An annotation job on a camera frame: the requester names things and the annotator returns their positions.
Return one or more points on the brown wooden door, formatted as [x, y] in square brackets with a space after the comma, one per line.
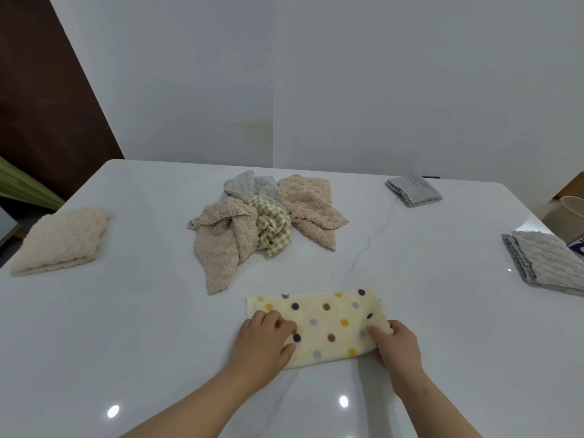
[50, 86]

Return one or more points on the beige towel with scalloped edge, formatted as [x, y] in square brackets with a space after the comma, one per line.
[310, 205]

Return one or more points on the person's right forearm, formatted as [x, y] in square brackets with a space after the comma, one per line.
[435, 415]

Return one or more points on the purple and white packet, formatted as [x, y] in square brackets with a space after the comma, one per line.
[577, 247]

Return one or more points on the crumpled grey-blue towel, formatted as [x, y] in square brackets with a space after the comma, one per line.
[248, 184]

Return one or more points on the folded grey wavy towel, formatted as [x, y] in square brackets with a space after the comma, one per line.
[545, 259]

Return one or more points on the cream polka dot towel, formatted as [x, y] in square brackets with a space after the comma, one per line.
[328, 323]

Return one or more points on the crumpled beige textured towel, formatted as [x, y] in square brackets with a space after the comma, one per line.
[219, 244]

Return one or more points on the person's left forearm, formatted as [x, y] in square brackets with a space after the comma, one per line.
[196, 405]

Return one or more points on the wooden-edged white board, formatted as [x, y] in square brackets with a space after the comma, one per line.
[8, 230]

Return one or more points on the person's left thumb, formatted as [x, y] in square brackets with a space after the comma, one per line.
[287, 354]

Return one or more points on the person's right hand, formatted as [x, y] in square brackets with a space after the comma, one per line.
[401, 355]

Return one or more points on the folded grey dotted towel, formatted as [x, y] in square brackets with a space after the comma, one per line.
[413, 190]

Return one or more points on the person's left hand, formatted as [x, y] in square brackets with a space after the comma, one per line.
[258, 346]

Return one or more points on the green checked towel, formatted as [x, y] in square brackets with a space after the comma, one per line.
[273, 228]

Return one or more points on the green ribbed object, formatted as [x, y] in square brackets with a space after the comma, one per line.
[23, 186]

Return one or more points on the person's right thumb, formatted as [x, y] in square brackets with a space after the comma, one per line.
[380, 357]

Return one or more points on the folded cream fluffy towel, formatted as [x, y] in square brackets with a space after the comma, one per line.
[59, 241]

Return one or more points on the beige plastic bin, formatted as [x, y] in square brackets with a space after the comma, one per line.
[563, 216]

